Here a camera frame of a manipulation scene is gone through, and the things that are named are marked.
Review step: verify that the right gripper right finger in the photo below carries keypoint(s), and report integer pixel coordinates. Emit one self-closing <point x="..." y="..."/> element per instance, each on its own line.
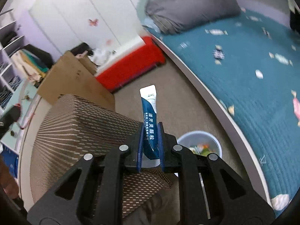
<point x="210" y="191"/>

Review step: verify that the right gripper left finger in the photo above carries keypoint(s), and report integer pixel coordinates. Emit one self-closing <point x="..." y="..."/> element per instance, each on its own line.
<point x="91" y="191"/>

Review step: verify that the blue white sachet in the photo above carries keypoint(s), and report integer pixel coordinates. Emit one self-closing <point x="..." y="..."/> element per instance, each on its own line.
<point x="150" y="144"/>

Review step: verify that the light blue trash bin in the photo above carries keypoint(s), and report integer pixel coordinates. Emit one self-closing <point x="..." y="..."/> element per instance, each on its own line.
<point x="201" y="143"/>

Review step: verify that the teal drawer cabinet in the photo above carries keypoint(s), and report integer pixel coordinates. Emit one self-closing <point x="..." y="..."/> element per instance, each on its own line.
<point x="25" y="95"/>

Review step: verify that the hanging clothes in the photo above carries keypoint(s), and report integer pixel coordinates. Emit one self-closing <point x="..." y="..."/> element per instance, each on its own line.
<point x="32" y="62"/>

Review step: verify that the polka dot tablecloth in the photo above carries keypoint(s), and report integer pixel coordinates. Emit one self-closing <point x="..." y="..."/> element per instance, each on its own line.
<point x="75" y="126"/>

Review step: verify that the large cardboard box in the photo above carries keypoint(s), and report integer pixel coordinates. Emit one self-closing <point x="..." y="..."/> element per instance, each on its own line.
<point x="70" y="76"/>

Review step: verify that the white cube shelf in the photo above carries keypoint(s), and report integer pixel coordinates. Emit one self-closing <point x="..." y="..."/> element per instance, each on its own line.
<point x="11" y="41"/>

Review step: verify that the white plastic bag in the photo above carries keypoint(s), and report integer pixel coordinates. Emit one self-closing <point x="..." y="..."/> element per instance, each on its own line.
<point x="101" y="56"/>

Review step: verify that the teal patterned mattress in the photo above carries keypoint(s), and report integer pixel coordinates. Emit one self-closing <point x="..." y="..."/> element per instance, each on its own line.
<point x="239" y="86"/>

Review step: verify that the red storage bench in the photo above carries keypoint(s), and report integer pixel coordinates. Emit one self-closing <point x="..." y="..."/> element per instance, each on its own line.
<point x="139" y="59"/>

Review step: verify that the grey folded duvet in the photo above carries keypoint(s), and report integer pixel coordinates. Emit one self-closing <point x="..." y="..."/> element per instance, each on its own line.
<point x="177" y="16"/>

